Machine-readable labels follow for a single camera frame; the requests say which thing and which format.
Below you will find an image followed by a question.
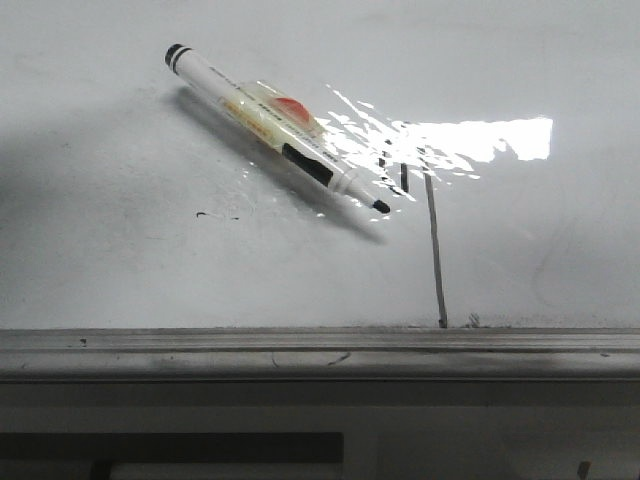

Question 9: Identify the white black whiteboard marker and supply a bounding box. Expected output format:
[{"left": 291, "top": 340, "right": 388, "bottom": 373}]
[{"left": 164, "top": 44, "right": 390, "bottom": 214}]

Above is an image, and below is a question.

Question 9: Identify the white whiteboard with aluminium frame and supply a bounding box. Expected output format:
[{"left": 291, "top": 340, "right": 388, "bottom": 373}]
[{"left": 1, "top": 1, "right": 639, "bottom": 382}]

